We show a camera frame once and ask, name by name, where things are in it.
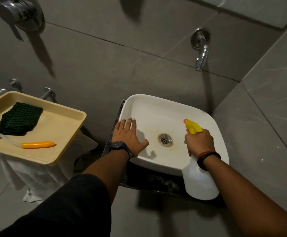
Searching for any person's right hand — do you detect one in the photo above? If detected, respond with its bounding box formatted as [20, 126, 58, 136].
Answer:
[184, 129, 216, 157]

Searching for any person's left hand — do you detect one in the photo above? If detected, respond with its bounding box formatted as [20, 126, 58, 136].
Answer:
[112, 118, 149, 157]

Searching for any white spray bottle yellow nozzle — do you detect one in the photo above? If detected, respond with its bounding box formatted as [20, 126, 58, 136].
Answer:
[182, 119, 220, 201]

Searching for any person's left forearm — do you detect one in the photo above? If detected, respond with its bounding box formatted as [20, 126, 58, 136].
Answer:
[82, 149, 130, 206]

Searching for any person's right forearm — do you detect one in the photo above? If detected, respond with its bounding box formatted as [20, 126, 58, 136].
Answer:
[203, 157, 287, 237]

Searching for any black smartwatch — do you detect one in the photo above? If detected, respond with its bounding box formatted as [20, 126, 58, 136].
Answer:
[109, 141, 133, 160]

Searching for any chrome basin drain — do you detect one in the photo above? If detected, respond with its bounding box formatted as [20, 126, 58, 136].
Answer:
[158, 133, 173, 147]

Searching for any black wrist band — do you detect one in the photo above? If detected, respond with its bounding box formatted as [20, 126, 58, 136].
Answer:
[197, 152, 221, 171]

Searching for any white ceramic wash basin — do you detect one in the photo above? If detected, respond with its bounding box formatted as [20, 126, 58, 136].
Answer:
[119, 94, 230, 177]

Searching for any beige plastic tray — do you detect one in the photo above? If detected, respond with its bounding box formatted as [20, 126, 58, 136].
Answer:
[0, 91, 87, 166]

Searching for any white towel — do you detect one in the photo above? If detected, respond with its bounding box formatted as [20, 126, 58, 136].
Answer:
[0, 130, 99, 203]

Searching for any black shirt sleeve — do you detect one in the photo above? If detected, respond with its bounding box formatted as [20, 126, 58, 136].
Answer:
[0, 174, 112, 237]

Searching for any dark green scrub cloth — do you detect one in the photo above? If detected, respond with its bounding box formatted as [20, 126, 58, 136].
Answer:
[0, 102, 44, 136]

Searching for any chrome shower mixer valve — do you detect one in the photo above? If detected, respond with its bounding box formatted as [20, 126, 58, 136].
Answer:
[0, 0, 45, 42]

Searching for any red thread bracelet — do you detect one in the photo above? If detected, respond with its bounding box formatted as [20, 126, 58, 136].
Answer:
[198, 151, 216, 159]

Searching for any orange handled cleaning brush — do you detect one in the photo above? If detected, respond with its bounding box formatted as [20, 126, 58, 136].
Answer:
[0, 127, 57, 149]

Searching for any chrome wall tap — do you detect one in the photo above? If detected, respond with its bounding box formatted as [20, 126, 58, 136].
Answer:
[191, 28, 211, 72]

